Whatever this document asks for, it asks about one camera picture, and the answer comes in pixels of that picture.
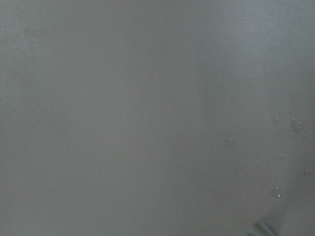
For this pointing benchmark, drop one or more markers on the steel double jigger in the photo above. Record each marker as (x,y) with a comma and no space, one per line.
(261,229)

